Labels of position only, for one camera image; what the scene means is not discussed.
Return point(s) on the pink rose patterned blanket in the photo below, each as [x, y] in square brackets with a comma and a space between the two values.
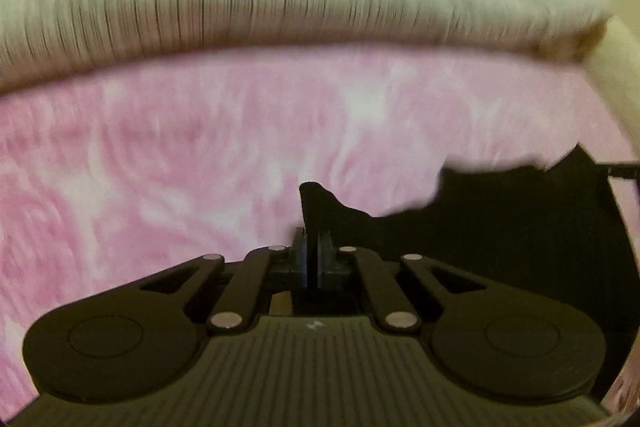
[112, 176]

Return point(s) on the black garment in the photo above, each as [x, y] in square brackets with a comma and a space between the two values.
[554, 231]

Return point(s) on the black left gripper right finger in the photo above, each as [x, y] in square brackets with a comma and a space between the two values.
[499, 341]

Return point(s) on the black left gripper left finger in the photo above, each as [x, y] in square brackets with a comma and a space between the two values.
[135, 338]

